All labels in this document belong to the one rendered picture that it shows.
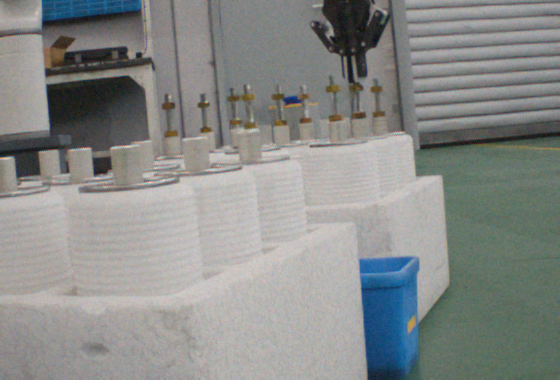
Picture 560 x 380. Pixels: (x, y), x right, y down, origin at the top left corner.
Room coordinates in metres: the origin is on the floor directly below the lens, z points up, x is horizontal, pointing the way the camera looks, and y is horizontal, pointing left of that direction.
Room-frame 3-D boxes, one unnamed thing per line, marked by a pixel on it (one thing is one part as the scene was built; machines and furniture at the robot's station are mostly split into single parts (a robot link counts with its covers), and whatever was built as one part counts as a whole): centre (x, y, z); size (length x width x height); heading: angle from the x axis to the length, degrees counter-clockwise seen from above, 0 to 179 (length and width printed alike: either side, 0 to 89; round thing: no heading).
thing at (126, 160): (0.66, 0.11, 0.26); 0.02 x 0.02 x 0.03
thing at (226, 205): (0.77, 0.06, 0.16); 0.10 x 0.10 x 0.18
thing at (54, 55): (6.00, 1.47, 0.87); 0.40 x 0.30 x 0.23; 81
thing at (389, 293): (1.04, 0.00, 0.06); 0.30 x 0.11 x 0.12; 70
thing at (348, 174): (1.18, -0.09, 0.16); 0.10 x 0.10 x 0.18
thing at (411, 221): (1.33, -0.02, 0.09); 0.39 x 0.39 x 0.18; 70
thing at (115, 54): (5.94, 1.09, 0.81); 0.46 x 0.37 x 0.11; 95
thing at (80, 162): (0.82, 0.17, 0.26); 0.02 x 0.02 x 0.03
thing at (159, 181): (0.66, 0.11, 0.25); 0.08 x 0.08 x 0.01
